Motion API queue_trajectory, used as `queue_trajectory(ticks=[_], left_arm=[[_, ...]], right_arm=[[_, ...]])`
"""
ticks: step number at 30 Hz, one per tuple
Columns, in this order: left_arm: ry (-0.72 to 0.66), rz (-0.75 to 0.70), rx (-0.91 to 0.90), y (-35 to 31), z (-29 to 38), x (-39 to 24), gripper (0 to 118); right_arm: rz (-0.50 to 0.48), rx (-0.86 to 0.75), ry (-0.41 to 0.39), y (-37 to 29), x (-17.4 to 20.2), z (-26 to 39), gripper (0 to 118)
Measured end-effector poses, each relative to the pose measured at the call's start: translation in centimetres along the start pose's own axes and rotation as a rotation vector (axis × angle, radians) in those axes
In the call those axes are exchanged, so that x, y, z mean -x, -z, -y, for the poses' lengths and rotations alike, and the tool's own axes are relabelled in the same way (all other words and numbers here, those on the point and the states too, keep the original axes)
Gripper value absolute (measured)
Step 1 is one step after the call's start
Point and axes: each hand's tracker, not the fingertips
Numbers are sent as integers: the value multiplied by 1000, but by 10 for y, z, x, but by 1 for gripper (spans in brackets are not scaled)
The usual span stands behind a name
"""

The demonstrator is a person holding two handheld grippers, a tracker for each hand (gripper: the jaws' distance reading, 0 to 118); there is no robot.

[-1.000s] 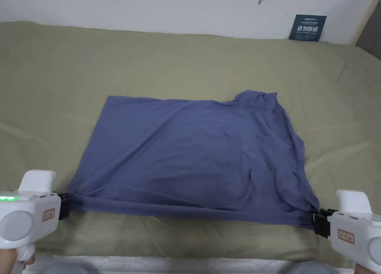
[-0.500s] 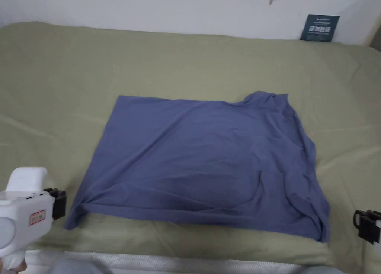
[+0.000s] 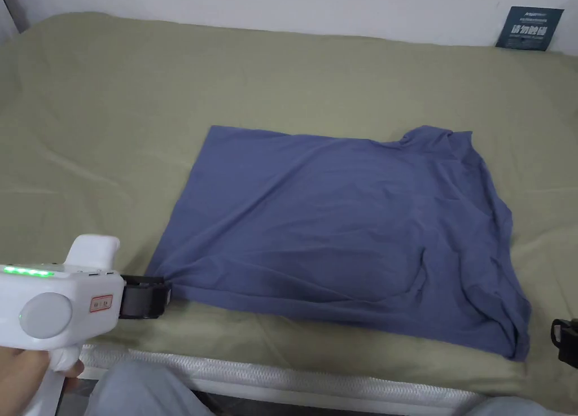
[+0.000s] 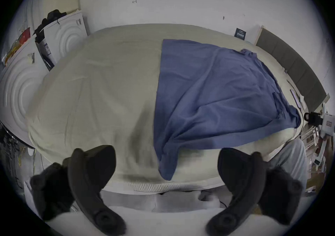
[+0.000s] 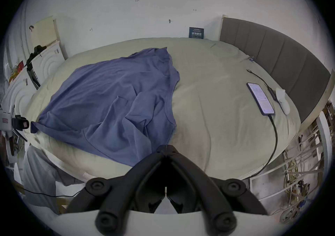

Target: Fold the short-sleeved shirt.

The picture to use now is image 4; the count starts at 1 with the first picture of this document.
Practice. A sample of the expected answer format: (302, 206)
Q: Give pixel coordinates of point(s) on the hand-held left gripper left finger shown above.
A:
(86, 187)

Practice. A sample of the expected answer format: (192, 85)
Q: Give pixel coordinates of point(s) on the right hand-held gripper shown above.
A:
(329, 122)

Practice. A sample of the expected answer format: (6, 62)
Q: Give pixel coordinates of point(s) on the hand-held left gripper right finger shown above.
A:
(240, 185)

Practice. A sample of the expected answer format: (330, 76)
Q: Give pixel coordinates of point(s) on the flat purple phone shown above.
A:
(296, 99)

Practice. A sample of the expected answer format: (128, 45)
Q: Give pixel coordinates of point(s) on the person's legs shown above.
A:
(290, 159)

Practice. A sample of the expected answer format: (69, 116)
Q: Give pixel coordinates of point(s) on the grey padded headboard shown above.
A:
(295, 65)

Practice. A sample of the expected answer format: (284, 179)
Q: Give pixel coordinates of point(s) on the dark blue shirt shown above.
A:
(214, 93)

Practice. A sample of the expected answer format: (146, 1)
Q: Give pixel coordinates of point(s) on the bed with beige sheet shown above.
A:
(104, 93)

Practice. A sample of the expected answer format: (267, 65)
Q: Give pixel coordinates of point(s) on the small dark blue card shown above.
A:
(240, 33)

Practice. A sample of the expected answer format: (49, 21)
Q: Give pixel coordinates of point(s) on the white washing machine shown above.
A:
(18, 91)
(66, 37)

